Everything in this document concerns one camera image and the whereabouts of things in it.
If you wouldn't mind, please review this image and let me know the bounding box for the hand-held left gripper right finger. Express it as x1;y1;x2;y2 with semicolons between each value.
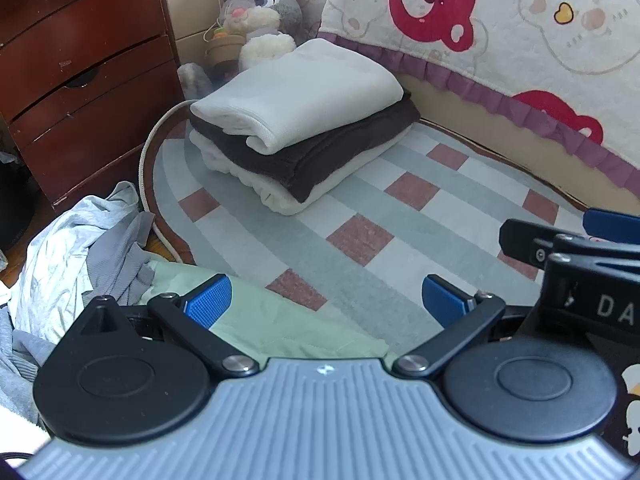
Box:
392;274;531;380

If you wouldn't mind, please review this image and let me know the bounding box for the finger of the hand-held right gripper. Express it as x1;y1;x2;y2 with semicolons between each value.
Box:
584;208;640;243
499;218;640;272

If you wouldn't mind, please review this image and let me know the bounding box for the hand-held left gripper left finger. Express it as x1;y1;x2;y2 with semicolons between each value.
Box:
77;273;261;378

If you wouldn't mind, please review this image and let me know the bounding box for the cream waffle-knit monster top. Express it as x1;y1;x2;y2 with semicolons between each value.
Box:
190;39;405;156

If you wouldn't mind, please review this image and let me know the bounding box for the pale green quilt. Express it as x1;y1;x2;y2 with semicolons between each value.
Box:
140;260;392;362

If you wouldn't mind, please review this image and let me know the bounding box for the grey knit garment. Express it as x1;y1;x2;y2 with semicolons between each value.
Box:
0;209;157;423

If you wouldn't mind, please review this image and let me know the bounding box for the beige bed base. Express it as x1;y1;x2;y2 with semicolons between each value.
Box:
395;72;640;217

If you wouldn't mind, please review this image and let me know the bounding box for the cream folded fleece garment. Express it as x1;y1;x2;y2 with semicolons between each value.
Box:
187;125;417;218

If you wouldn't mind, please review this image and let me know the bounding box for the light blue shirt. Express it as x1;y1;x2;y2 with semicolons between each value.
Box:
10;181;157;357

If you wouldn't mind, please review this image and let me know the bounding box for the brown folded sweater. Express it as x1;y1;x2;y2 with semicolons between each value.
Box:
188;97;422;204

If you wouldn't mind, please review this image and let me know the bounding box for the bear printed blanket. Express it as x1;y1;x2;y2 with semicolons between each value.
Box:
295;0;640;192

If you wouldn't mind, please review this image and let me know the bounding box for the black trash bin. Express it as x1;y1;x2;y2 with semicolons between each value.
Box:
0;150;42;252

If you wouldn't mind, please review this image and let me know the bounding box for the pale pink fleece garment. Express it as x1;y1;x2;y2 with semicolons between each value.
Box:
0;404;49;457

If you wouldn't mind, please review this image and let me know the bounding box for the red-brown wooden drawer cabinet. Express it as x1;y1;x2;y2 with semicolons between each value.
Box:
0;0;185;212

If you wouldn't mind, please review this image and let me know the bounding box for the toy carrot pot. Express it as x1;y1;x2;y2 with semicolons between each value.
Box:
204;29;247;69

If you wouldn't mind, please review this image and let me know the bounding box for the beige bedside cabinet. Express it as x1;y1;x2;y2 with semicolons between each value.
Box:
160;0;242;69

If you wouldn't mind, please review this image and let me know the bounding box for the grey rabbit plush toy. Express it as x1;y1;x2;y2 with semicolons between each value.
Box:
177;0;307;98

